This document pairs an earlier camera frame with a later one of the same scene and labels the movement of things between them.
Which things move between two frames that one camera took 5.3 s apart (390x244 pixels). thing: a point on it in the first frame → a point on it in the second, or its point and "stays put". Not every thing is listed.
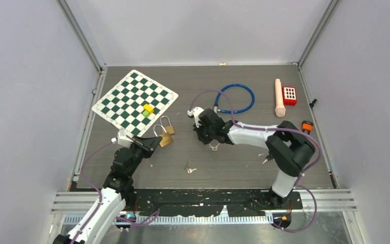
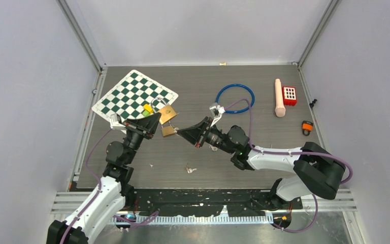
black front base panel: [209, 203] stays put
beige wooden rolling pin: [280, 111] stays put
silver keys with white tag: [189, 170] stays put
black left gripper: [148, 145] → [150, 122]
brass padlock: [166, 140] → [167, 113]
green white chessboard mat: [123, 105] stays put
